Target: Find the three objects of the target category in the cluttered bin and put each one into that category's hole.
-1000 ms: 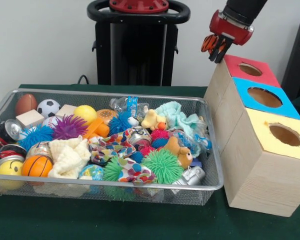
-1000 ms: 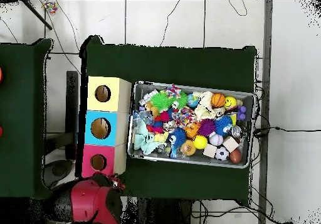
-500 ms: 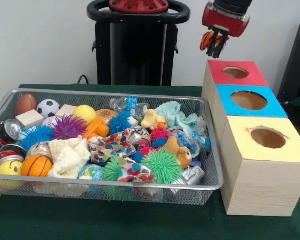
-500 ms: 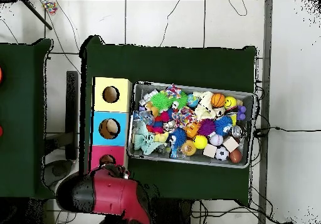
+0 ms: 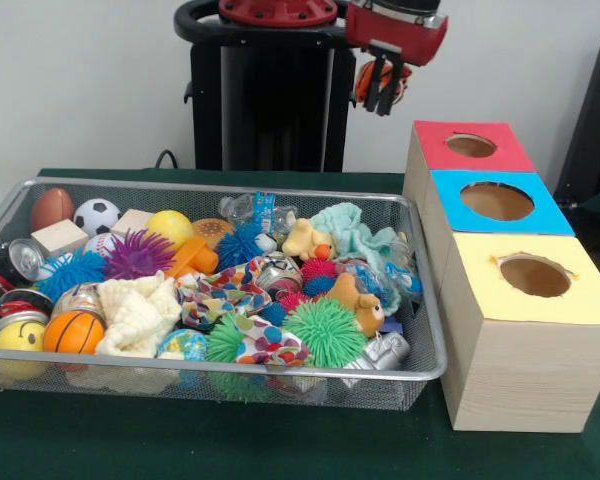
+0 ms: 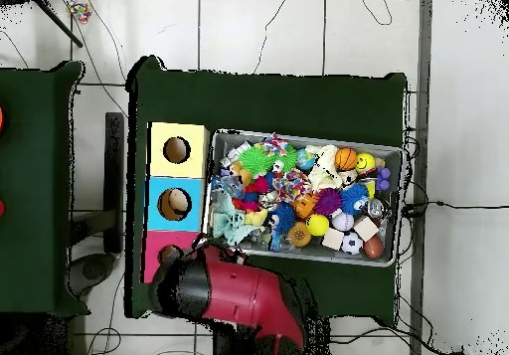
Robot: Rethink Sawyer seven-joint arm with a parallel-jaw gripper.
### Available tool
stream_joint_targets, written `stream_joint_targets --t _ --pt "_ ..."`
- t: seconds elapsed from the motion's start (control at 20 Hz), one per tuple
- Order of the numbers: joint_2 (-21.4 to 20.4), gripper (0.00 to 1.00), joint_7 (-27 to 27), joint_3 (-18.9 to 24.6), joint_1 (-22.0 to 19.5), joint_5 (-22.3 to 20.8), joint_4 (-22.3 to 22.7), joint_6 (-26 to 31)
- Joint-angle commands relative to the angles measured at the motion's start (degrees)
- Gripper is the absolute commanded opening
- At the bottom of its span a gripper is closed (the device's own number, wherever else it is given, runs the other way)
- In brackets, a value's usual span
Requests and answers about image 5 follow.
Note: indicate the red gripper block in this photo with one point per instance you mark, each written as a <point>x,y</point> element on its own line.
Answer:
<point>395,35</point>

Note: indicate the orange striped tiger plush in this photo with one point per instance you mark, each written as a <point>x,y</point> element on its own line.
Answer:
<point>362,80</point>

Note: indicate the red robot base flange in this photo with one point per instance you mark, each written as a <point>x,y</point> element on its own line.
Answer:
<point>277,12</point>

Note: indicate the wooden box with three holes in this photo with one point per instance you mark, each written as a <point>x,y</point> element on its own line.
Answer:
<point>525,370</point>

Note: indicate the yellow duck plush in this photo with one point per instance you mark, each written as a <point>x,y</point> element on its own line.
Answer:
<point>305,242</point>

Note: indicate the black upright panel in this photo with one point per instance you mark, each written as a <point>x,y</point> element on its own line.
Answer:
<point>592,125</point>

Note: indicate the brown bear plush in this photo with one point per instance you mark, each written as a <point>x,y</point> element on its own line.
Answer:
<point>357,302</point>

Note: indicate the large green spiky ball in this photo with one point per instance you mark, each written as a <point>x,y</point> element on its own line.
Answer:
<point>325,332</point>

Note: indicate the plain yellow ball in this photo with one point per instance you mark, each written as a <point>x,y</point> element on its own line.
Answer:
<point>170,227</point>

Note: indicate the purple spiky ball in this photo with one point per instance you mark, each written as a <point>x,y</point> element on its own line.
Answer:
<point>137,256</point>

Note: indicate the black and white soccer ball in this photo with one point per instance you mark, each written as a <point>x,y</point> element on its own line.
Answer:
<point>96,216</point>

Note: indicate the cream knitted cloth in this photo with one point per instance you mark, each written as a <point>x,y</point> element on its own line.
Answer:
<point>135,315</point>

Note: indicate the brown football toy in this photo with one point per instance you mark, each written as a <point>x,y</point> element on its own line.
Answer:
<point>51,210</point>

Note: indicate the orange basketball toy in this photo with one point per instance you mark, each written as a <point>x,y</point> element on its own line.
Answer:
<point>73,332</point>

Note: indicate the yellow smiley face ball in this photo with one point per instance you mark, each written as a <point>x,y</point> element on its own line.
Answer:
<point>17,336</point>

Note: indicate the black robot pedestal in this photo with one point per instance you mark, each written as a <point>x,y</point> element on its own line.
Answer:
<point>275,110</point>

